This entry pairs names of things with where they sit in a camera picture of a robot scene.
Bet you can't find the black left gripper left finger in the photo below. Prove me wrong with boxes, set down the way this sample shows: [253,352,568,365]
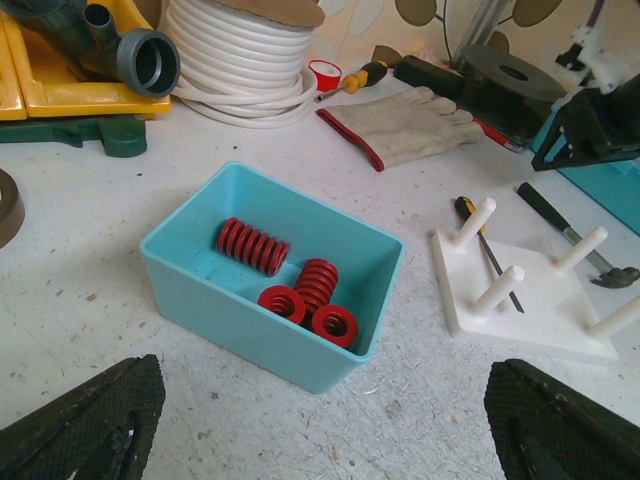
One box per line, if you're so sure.
[1,354,166,479]

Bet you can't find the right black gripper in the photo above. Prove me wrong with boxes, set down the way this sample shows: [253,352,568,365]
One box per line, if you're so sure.
[531,76,639,171]

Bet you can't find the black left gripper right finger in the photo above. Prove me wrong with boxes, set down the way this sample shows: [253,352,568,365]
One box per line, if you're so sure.
[484,359,639,479]

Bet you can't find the small file yellow handle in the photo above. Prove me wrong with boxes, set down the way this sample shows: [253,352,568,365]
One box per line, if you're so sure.
[454,196,525,314]

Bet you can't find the small hammer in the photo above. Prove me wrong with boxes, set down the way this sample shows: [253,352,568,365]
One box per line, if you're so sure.
[516,182,639,289]

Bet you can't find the small red spring front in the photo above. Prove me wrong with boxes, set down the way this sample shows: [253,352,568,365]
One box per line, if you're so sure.
[257,285,306,325]

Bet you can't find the long red spring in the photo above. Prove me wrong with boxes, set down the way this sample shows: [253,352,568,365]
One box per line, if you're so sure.
[213,217,291,277]

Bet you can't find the red spring middle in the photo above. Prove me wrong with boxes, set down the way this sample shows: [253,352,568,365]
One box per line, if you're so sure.
[293,258,339,315]

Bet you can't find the black disc spool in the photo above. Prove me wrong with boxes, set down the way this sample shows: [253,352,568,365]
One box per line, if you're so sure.
[459,45,566,111]

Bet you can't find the white peg board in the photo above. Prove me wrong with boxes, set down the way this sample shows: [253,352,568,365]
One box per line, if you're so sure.
[431,198,639,365]

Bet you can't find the black sanding block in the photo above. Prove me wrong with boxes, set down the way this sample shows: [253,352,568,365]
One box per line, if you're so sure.
[393,55,465,100]

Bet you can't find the beige work glove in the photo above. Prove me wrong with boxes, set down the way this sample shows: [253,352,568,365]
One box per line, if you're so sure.
[316,87,485,172]

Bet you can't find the light blue plastic box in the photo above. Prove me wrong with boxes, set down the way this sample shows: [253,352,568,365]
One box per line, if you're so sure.
[140,162,404,394]

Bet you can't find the yellow black screwdriver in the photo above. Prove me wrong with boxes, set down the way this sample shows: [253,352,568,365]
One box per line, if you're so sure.
[315,61,389,102]

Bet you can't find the brown tape roll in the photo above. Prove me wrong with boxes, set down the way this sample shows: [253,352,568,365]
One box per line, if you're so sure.
[0,169,25,247]

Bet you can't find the red white tape roll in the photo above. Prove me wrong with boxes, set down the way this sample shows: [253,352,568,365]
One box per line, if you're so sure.
[308,59,343,93]

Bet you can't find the yellow storage bin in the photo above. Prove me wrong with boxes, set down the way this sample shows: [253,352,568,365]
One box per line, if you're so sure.
[1,13,171,121]

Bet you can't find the grey pipe fitting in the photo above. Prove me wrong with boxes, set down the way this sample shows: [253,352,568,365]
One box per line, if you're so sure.
[1,1,181,98]

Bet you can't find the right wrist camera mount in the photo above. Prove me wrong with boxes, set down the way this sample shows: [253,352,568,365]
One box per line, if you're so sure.
[555,25,635,94]

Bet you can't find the green bin rail base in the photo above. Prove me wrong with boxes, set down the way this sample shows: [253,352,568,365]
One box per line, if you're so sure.
[1,115,148,158]

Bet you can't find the white cable spool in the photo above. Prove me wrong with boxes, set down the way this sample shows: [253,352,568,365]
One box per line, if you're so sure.
[160,0,325,129]

